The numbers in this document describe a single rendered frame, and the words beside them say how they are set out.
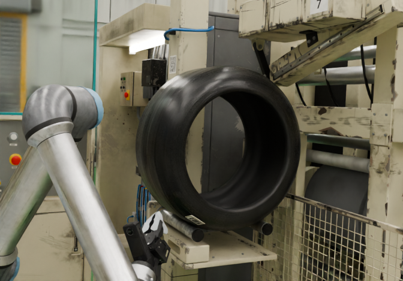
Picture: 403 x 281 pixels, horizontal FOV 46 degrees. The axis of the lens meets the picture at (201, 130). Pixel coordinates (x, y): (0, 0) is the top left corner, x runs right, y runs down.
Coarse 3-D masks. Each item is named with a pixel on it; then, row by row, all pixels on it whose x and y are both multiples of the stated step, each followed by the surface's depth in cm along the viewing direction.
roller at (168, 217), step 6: (162, 210) 191; (168, 210) 189; (168, 216) 183; (174, 216) 180; (168, 222) 183; (174, 222) 177; (180, 222) 173; (186, 222) 171; (180, 228) 171; (186, 228) 167; (192, 228) 165; (198, 228) 164; (186, 234) 167; (192, 234) 162; (198, 234) 162; (198, 240) 163
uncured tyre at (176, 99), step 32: (160, 96) 169; (192, 96) 158; (224, 96) 195; (256, 96) 194; (160, 128) 158; (256, 128) 201; (288, 128) 174; (160, 160) 157; (256, 160) 202; (288, 160) 175; (160, 192) 162; (192, 192) 159; (224, 192) 197; (256, 192) 194; (192, 224) 168; (224, 224) 167
